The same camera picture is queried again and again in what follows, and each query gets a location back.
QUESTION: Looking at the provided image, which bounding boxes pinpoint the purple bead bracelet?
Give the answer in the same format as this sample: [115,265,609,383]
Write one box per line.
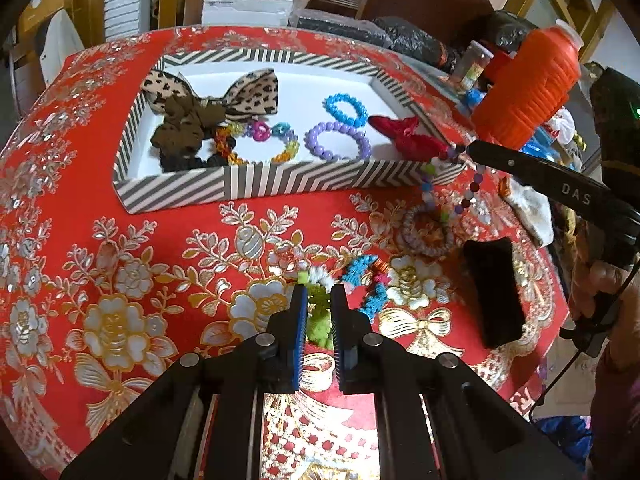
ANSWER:
[304,120,374,163]

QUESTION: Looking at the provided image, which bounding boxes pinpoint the striped cardboard box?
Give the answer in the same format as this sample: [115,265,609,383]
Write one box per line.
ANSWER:
[112,50,468,213]

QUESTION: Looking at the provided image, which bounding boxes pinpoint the white boxes in plastic wrap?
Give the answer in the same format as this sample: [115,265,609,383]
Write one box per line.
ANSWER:
[201,0,294,27]

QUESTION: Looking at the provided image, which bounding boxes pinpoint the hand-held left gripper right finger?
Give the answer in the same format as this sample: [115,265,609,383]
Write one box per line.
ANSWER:
[330,284,591,480]

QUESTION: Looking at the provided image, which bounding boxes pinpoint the leopard print bow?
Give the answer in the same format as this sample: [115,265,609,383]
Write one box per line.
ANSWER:
[139,68,281,124]

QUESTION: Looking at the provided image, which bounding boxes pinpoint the white cloth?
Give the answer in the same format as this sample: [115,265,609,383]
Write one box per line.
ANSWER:
[504,184,557,247]

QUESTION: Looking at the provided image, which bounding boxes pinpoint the black cable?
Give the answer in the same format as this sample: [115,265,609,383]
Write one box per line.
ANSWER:
[529,260,640,423]

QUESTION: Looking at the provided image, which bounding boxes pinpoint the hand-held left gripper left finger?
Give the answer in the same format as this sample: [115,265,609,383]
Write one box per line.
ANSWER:
[60,284,309,480]

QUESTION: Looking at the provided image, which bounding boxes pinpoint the person's right hand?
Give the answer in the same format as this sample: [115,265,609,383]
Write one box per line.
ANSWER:
[569,255,608,322]

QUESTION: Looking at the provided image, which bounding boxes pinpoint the person's right forearm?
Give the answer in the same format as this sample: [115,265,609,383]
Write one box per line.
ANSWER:
[589,345,640,480]

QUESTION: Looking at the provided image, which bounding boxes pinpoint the green and white hair tie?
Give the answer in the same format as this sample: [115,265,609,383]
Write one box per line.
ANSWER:
[294,266,335,350]

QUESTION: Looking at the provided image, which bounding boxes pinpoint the clear plastic jar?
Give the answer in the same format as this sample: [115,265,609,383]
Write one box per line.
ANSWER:
[456,40,495,92]

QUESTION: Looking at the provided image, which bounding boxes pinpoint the brown scrunchie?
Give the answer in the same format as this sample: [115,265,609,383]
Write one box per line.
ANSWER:
[149,96,230,159]

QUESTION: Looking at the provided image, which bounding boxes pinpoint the black velvet case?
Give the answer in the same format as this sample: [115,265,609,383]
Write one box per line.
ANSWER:
[461,238,527,349]

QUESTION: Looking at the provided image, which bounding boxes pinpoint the pastel bead necklace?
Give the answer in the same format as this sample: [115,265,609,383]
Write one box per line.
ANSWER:
[419,142,495,226]

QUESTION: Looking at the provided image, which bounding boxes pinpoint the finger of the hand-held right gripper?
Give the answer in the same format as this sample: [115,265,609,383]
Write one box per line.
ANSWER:
[469,139,640,235]

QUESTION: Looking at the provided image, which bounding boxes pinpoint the red fabric bow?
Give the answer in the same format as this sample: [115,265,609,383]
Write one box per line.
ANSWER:
[368,114,452,162]

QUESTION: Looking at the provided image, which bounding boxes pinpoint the blue fuzzy hair tie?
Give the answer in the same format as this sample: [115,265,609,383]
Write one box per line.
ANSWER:
[341,254,392,319]

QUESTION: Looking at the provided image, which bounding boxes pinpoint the rainbow coil bracelet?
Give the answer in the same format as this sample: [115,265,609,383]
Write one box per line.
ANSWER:
[214,119,301,167]

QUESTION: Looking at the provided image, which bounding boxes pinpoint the black scrunchie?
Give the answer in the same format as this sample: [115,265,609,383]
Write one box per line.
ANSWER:
[159,151,227,172]

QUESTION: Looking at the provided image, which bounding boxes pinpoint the red floral tablecloth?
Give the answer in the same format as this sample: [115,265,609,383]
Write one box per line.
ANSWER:
[0,25,576,480]

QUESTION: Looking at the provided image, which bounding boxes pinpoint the black fabric package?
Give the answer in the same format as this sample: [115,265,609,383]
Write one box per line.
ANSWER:
[297,16,393,46]

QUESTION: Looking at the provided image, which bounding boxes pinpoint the orange plastic bottle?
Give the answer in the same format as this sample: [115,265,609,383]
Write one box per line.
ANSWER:
[471,19,584,149]

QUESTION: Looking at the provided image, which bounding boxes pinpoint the blue bead bracelet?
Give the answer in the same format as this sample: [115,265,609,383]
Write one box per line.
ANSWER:
[321,91,371,129]

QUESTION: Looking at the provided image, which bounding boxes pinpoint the black plastic bag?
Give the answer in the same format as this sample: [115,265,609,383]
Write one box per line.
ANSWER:
[372,15,453,63]
[487,9,538,53]

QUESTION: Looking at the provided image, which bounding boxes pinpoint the blue plastic bag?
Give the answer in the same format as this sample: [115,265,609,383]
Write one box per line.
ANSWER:
[539,416,595,480]

